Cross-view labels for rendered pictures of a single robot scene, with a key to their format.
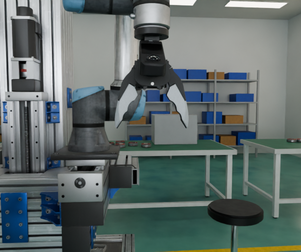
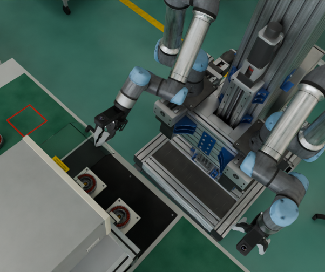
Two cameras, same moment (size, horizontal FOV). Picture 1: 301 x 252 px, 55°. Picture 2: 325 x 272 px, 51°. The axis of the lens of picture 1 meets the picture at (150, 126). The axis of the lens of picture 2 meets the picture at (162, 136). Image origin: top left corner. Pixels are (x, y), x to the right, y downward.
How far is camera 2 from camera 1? 1.24 m
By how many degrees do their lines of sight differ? 62
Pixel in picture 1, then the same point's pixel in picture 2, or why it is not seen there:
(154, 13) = (265, 230)
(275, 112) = not seen: outside the picture
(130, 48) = (324, 133)
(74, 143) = (254, 141)
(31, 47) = (262, 62)
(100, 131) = not seen: hidden behind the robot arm
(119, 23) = not seen: outside the picture
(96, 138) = not seen: hidden behind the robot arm
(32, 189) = (219, 142)
